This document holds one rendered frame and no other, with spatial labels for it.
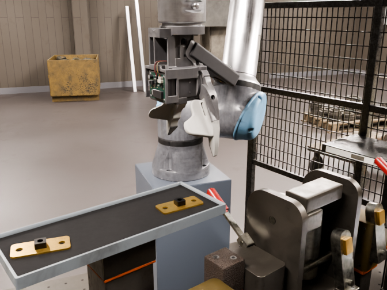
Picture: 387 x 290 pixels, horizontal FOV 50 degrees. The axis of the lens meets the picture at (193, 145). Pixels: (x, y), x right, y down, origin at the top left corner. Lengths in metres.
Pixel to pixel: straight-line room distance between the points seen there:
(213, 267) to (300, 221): 0.16
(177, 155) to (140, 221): 0.34
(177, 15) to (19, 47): 8.41
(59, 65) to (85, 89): 0.60
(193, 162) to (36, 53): 8.09
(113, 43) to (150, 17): 0.96
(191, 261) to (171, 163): 0.26
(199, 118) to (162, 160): 0.41
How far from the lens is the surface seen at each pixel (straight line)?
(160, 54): 0.67
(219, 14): 6.91
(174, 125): 0.77
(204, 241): 1.10
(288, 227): 0.76
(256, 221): 0.81
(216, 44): 7.21
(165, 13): 0.66
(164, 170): 1.04
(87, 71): 7.74
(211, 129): 0.65
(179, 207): 0.76
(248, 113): 0.95
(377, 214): 0.98
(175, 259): 1.10
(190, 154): 1.03
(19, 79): 9.08
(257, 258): 0.78
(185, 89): 0.66
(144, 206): 0.78
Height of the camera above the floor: 1.49
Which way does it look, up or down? 17 degrees down
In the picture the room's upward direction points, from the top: straight up
